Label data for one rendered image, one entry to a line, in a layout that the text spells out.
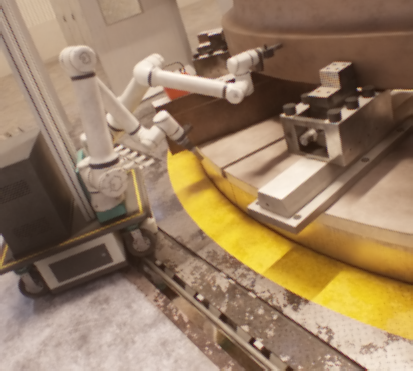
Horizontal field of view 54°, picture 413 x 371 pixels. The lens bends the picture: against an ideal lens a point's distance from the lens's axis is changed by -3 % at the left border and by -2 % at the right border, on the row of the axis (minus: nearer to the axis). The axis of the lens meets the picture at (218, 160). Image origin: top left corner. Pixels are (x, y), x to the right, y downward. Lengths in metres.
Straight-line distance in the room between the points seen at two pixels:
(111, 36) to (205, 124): 3.11
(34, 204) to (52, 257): 0.31
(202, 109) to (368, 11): 1.30
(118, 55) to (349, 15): 4.05
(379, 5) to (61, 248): 2.05
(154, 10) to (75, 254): 4.27
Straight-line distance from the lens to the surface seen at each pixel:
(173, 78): 2.31
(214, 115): 2.94
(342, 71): 2.08
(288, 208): 1.86
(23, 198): 2.40
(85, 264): 2.50
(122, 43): 5.85
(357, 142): 2.03
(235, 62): 2.28
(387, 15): 2.14
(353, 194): 2.05
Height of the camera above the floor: 1.46
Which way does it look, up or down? 25 degrees down
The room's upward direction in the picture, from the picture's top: 18 degrees counter-clockwise
